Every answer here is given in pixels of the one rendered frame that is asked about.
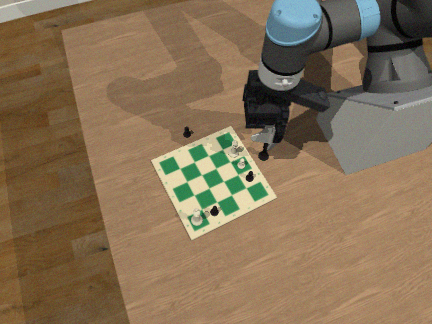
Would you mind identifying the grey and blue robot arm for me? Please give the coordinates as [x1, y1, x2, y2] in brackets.
[258, 0, 432, 112]

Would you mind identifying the green and cream chessboard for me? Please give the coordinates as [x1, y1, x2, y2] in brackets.
[151, 126, 277, 240]

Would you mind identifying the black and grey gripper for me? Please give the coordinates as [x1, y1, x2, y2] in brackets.
[242, 70, 297, 150]

